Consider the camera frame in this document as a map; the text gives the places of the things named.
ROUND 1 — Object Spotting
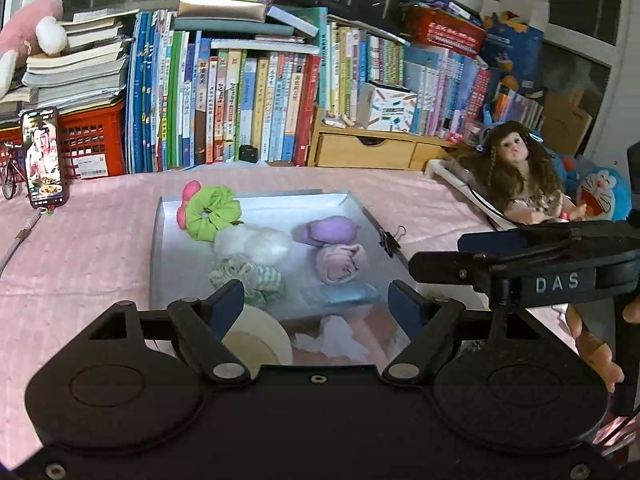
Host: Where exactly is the white pvc pipe frame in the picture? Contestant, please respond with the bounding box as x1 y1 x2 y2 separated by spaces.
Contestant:
424 159 516 231

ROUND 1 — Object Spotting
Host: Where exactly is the grey shallow tray box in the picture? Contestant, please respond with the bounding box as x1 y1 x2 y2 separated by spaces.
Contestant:
149 190 414 364

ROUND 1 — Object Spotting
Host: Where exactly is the green scrunchie with pink bow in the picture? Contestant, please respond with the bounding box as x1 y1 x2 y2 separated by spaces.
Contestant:
176 180 242 243

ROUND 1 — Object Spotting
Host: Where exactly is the smartphone with lit screen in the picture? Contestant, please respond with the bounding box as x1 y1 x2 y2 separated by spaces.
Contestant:
21 107 68 209

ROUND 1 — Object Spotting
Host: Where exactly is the white fluffy plush toy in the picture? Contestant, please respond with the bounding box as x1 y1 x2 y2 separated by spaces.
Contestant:
214 223 292 266

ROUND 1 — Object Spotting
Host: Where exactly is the stack of horizontal books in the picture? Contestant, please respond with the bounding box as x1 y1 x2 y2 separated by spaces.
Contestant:
1 10 136 110

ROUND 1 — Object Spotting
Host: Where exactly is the white foam wrap block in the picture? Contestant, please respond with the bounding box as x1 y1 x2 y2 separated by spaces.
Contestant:
293 315 369 363

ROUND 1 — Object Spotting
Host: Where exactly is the pink striped tablecloth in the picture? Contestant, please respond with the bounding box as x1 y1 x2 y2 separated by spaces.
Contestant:
1 164 489 467

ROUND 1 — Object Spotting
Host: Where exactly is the miniature bicycle model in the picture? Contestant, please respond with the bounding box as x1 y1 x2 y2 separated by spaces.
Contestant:
1 141 27 200

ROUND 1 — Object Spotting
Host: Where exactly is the white patterned box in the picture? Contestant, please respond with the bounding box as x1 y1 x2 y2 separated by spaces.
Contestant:
356 82 416 133

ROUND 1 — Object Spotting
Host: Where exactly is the pink white plush rabbit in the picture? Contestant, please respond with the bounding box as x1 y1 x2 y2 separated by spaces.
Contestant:
1 0 68 96

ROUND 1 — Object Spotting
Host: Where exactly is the purple fuzzy sock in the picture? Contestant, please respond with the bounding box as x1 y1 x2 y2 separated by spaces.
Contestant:
296 216 359 247

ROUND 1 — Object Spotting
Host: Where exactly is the black binder clip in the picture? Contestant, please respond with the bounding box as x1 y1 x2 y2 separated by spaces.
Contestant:
378 226 407 258

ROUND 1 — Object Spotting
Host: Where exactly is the scribbled paper cup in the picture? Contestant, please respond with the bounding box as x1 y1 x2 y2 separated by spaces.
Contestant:
222 304 293 378

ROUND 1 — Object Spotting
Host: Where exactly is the red basket on books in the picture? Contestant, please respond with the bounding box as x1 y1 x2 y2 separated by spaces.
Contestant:
402 4 486 58

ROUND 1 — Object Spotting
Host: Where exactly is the blue cardboard box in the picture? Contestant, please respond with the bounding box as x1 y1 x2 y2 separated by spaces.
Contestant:
480 12 544 92

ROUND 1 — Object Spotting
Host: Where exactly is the green checkered cloth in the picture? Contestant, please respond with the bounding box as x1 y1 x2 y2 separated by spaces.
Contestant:
208 255 285 308

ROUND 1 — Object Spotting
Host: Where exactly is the person's right hand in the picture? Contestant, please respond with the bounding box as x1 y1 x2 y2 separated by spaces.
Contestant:
566 299 625 393

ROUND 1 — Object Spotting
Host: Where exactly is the right row of books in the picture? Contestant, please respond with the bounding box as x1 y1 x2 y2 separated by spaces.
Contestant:
404 47 544 142

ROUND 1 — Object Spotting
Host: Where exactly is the blue tissue packet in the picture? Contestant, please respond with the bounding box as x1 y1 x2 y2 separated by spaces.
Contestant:
300 281 380 308

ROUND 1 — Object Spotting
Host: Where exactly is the red plastic crate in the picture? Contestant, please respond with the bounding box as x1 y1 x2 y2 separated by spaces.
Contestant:
0 102 126 181

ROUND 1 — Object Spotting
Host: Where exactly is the pale pink knit sock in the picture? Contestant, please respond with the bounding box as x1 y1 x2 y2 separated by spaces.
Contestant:
316 244 368 285

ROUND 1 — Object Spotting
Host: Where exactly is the small black box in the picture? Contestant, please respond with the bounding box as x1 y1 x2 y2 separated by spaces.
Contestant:
239 144 259 164

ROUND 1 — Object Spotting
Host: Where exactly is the brown haired doll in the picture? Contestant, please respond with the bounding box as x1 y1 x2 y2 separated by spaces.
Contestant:
452 120 586 226

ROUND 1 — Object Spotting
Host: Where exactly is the row of upright books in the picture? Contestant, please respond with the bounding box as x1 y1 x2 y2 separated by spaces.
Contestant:
124 6 409 174

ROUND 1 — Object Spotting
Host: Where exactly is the wooden drawer organizer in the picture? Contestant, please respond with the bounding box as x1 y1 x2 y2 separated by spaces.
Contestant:
307 108 456 171

